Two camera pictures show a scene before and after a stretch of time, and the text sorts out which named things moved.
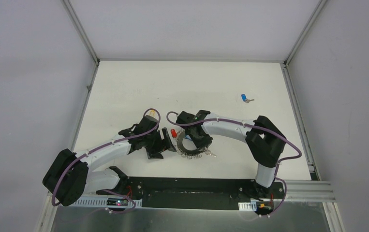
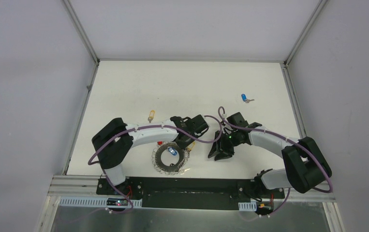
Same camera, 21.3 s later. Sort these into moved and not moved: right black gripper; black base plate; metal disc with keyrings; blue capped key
Moved: right black gripper; metal disc with keyrings
Not moved: blue capped key; black base plate
